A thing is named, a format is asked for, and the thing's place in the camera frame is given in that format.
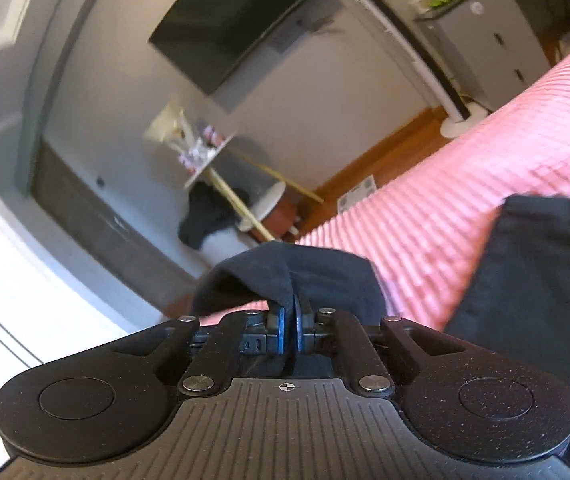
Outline wall-mounted black television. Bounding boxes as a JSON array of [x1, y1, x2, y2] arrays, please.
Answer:
[[148, 0, 327, 97]]

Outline round side table gold legs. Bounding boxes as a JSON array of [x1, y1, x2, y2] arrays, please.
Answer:
[[182, 132, 326, 246]]

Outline grey drawer cabinet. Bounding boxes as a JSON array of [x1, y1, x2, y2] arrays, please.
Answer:
[[412, 0, 554, 112]]

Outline white tower fan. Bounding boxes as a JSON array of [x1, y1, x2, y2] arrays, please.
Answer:
[[317, 0, 489, 139]]

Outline wrapped flower bouquet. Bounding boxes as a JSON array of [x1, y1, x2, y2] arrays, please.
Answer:
[[144, 100, 216, 162]]

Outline white round pouf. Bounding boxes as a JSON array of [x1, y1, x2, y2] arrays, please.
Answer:
[[200, 227, 267, 267]]

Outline black pants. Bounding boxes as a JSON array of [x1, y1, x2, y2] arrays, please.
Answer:
[[192, 194, 570, 480]]

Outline brown round stool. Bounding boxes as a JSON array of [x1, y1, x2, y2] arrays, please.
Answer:
[[250, 195, 302, 242]]

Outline bathroom scale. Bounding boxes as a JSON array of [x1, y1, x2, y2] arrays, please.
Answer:
[[337, 175, 379, 212]]

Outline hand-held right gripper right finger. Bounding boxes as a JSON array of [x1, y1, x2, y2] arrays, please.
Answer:
[[292, 294, 447, 397]]

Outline pile of black clothes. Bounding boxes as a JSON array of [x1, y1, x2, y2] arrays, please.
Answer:
[[177, 180, 247, 251]]

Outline pink ribbed bed blanket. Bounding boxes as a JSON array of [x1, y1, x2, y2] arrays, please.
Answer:
[[199, 27, 570, 341]]

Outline white wardrobe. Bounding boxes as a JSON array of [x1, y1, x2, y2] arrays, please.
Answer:
[[0, 165, 167, 480]]

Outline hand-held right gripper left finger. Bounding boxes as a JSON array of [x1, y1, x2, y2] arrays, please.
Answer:
[[146, 303, 288, 397]]

